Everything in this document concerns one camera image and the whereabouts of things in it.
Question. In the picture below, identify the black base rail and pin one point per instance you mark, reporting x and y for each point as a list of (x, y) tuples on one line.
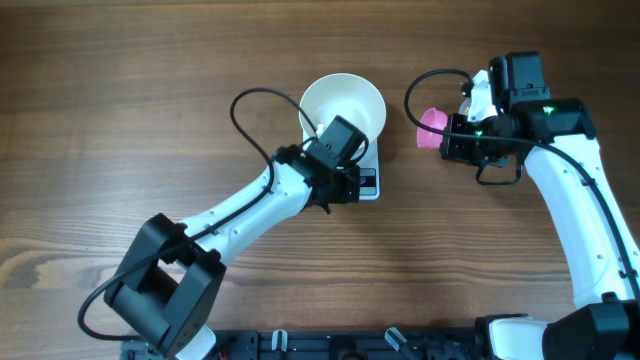
[(393, 343)]

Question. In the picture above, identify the white digital kitchen scale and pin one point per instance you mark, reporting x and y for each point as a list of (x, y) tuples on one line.
[(370, 175)]

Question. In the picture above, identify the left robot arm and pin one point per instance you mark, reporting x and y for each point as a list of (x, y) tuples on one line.
[(169, 278)]

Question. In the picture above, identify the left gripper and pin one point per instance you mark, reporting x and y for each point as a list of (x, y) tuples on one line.
[(352, 192)]

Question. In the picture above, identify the white bowl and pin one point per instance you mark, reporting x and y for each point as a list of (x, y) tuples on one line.
[(349, 96)]

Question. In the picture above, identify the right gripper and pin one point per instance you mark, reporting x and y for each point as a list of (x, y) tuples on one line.
[(452, 148)]

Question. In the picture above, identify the pink measuring scoop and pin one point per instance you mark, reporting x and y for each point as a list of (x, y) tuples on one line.
[(435, 119)]

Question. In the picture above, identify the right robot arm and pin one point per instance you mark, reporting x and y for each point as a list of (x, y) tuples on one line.
[(509, 111)]

